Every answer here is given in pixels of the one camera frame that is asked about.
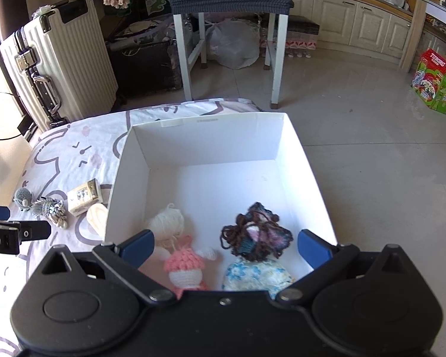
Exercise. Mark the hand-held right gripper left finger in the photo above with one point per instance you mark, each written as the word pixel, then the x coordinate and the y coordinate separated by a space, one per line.
pixel 137 246

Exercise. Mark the yellow tissue packet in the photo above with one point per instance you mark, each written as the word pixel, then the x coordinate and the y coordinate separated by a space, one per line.
pixel 83 197

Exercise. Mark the light wooden table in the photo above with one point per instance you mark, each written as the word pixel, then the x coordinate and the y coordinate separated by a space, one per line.
pixel 412 33

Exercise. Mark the grey crochet mouse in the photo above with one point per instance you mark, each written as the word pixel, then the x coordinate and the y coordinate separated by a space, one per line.
pixel 22 196

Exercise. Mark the white table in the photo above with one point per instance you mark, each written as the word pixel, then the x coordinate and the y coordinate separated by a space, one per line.
pixel 278 63

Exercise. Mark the brown yarn crochet doll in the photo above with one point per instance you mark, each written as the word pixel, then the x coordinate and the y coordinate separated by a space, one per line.
pixel 252 245

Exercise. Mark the black swirl printed box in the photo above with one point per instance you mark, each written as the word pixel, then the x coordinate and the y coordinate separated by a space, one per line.
pixel 158 5

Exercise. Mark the translucent plastic bag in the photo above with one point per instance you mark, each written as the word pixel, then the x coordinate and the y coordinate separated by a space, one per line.
pixel 232 44

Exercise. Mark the black bag on floor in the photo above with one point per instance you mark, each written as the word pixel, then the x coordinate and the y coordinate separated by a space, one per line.
pixel 145 70

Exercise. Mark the pink crochet doll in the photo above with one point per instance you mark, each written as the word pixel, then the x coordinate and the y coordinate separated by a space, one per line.
pixel 182 264

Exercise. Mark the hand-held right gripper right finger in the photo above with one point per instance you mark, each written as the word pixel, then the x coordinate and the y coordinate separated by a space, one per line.
pixel 312 248

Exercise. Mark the cream kitchen cabinets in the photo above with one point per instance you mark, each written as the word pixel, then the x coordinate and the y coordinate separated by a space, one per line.
pixel 338 18

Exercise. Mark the blue floral fabric pouch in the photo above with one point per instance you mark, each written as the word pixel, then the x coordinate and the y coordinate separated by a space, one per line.
pixel 252 275

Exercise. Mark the white yarn ball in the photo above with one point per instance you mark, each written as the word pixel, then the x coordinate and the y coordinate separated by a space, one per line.
pixel 167 219

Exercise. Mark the oval wooden piece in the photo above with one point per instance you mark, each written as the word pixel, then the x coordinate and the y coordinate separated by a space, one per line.
pixel 96 219

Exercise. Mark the white ribbed suitcase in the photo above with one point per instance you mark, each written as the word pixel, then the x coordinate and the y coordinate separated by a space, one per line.
pixel 78 63

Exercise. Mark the colourful green carton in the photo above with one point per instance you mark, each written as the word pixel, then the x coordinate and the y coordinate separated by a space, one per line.
pixel 435 81

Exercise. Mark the white shoe box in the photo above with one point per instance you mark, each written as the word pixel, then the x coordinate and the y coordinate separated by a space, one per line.
pixel 215 189

